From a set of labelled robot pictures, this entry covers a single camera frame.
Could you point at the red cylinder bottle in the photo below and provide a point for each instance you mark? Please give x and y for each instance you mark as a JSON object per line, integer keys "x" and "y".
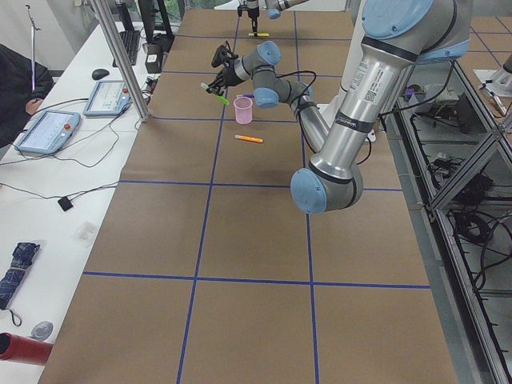
{"x": 26, "y": 350}

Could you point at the blue folded umbrella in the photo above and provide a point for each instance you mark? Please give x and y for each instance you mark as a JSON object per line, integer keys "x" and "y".
{"x": 22, "y": 259}

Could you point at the near blue teach pendant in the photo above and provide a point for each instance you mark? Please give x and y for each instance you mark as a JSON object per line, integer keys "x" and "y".
{"x": 49, "y": 133}

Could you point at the green highlighter pen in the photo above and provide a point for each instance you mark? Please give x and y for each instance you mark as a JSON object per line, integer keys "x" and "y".
{"x": 223, "y": 99}

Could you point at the orange highlighter pen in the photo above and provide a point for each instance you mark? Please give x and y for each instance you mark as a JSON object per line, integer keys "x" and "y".
{"x": 248, "y": 138}

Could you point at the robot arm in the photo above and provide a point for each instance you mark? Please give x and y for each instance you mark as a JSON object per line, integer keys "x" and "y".
{"x": 396, "y": 35}
{"x": 274, "y": 9}

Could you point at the far blue teach pendant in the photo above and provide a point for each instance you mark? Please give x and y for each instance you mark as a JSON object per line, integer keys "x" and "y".
{"x": 107, "y": 99}

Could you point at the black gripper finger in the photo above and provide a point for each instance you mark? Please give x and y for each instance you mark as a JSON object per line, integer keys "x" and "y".
{"x": 254, "y": 27}
{"x": 219, "y": 89}
{"x": 209, "y": 86}

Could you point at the black keyboard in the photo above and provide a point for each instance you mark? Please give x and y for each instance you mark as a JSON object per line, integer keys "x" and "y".
{"x": 130, "y": 40}

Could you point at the aluminium frame post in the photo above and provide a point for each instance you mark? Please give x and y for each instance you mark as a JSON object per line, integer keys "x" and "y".
{"x": 114, "y": 42}

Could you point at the blue teach pendant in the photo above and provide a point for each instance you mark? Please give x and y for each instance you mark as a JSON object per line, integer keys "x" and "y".
{"x": 49, "y": 133}
{"x": 107, "y": 99}

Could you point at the small black usb device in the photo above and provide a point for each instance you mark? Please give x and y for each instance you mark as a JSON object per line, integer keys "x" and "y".
{"x": 65, "y": 203}

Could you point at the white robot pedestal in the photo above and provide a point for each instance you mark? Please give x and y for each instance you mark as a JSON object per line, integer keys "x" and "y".
{"x": 355, "y": 51}

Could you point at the black computer mouse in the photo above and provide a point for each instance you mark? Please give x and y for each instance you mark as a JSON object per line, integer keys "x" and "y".
{"x": 98, "y": 74}

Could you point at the person in black jacket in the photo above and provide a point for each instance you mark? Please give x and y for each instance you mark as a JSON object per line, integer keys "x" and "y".
{"x": 18, "y": 100}

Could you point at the round silver tin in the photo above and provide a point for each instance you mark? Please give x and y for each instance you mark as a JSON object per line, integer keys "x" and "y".
{"x": 42, "y": 331}

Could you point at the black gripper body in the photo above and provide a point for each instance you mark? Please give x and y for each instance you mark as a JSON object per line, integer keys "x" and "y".
{"x": 227, "y": 76}
{"x": 253, "y": 14}

